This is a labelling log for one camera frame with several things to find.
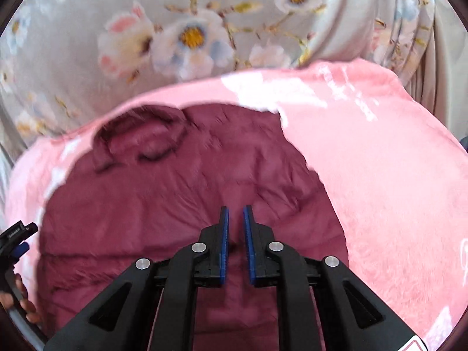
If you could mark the grey floral quilt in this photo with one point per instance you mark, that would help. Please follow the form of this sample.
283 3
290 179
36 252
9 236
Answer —
73 80

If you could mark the person's left hand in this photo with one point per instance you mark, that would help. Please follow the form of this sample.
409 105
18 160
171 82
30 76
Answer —
31 309

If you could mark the pink printed blanket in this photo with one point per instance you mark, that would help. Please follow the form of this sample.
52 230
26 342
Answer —
384 190

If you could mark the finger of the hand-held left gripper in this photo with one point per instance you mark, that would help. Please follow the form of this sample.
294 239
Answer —
18 233

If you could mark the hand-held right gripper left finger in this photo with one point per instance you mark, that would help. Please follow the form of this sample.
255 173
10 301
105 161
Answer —
223 248

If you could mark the maroon jacket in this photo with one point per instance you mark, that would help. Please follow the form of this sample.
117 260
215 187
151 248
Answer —
182 175

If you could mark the beige pleated curtain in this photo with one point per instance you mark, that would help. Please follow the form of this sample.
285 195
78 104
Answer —
442 62

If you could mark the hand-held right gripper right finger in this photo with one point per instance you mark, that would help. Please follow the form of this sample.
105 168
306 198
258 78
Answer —
249 248

